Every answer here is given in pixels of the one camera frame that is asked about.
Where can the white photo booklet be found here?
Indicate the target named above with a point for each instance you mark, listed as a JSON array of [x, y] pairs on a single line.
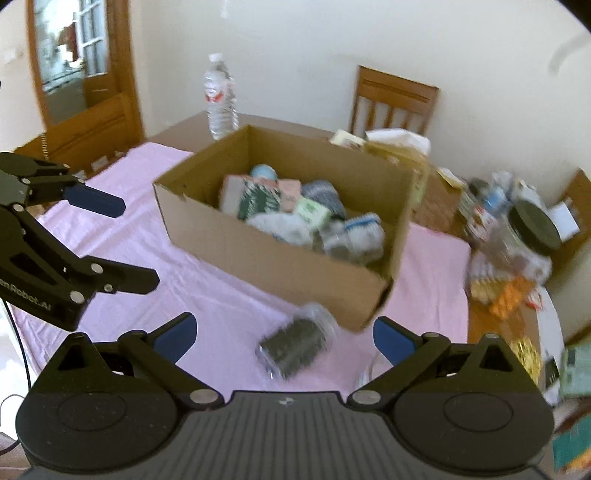
[[347, 140]]

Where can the brown cardboard box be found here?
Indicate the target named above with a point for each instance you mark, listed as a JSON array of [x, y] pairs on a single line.
[[188, 200]]

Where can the yellow crochet coaster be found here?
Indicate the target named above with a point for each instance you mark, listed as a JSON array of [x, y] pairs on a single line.
[[530, 358]]

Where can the pink tablecloth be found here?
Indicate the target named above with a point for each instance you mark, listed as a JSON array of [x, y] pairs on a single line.
[[232, 316]]

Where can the grey blue knitted sock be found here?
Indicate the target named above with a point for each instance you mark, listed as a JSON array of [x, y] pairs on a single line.
[[324, 193]]

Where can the teal packet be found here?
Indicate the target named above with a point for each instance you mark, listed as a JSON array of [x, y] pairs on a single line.
[[575, 372]]

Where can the wooden chair by wall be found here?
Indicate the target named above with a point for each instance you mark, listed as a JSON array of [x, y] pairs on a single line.
[[383, 100]]

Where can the light blue round toy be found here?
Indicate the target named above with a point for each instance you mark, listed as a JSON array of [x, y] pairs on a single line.
[[263, 171]]

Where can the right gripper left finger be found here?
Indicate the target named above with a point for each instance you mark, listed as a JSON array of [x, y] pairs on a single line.
[[153, 357]]

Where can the tissue box with tissue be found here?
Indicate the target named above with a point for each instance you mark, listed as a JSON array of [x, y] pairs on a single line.
[[400, 147]]

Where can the clear plastic water bottle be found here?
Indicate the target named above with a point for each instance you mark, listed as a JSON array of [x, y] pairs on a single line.
[[219, 92]]

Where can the small white paper box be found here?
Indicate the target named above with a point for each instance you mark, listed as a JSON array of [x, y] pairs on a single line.
[[290, 193]]

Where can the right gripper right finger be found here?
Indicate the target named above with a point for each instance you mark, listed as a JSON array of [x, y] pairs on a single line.
[[411, 357]]

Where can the white plastic bottle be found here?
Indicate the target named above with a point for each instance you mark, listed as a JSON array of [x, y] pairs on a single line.
[[243, 197]]

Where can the clear jar of dark tea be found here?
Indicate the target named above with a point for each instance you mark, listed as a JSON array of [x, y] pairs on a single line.
[[296, 344]]

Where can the wooden glass door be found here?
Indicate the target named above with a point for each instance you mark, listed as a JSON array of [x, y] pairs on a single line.
[[81, 62]]

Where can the white blue knitted sock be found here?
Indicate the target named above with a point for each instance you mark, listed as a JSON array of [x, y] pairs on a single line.
[[285, 227]]

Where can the large black-lid plastic jar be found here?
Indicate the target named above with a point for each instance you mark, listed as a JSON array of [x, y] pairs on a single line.
[[523, 241]]

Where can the green white tissue pack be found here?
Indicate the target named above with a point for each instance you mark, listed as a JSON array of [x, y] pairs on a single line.
[[314, 214]]

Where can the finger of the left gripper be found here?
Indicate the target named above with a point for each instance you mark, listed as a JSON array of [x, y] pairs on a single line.
[[112, 277], [50, 183]]

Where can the orange pill blister pack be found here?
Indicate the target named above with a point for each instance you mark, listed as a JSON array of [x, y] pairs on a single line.
[[511, 297]]

